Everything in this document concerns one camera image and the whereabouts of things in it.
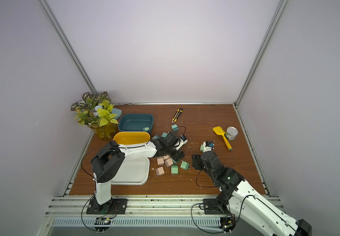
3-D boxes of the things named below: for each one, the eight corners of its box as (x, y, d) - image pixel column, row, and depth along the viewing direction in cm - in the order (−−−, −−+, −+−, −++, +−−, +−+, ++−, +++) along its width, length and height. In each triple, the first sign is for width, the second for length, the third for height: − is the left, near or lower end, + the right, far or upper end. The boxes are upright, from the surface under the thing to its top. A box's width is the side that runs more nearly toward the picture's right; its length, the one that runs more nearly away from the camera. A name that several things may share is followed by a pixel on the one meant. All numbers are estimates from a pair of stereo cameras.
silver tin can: (226, 140, 99) (228, 136, 95) (223, 130, 104) (225, 126, 100) (237, 140, 99) (239, 136, 95) (234, 130, 104) (236, 126, 100)
